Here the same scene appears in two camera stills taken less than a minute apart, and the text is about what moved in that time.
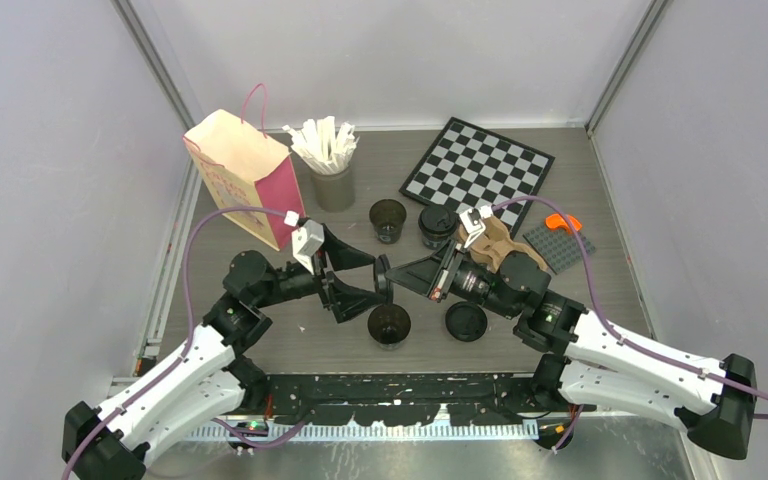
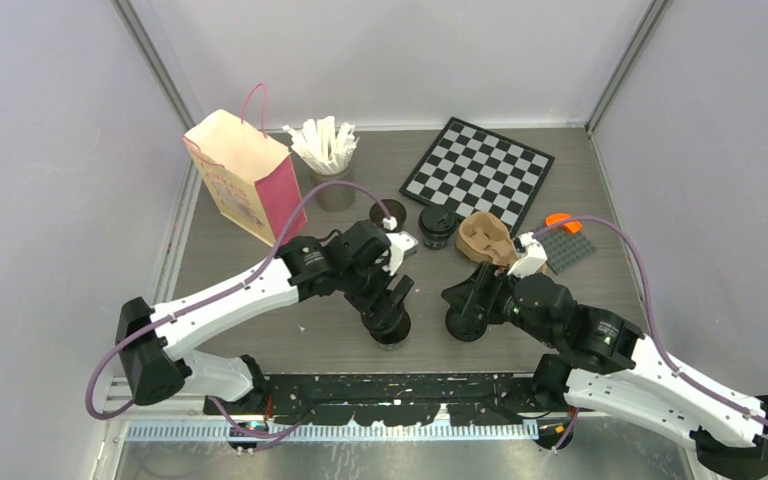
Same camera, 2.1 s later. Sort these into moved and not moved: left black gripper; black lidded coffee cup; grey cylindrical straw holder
Moved: left black gripper
Not moved: black lidded coffee cup; grey cylindrical straw holder
